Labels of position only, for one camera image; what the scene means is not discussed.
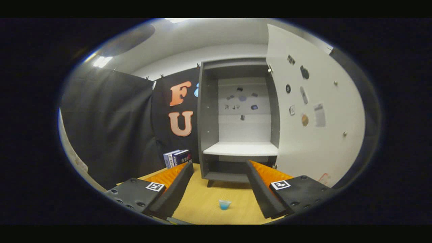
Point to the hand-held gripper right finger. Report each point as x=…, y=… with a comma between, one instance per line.
x=261, y=189

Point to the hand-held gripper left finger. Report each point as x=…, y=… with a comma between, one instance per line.
x=175, y=189

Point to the small blue and white cup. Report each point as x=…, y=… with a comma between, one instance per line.
x=224, y=204

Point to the white cabinet door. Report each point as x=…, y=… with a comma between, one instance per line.
x=324, y=155

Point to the black backdrop cloth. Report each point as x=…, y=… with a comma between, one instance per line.
x=111, y=128

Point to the rectangular ceiling light panel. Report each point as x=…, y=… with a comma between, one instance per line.
x=103, y=61

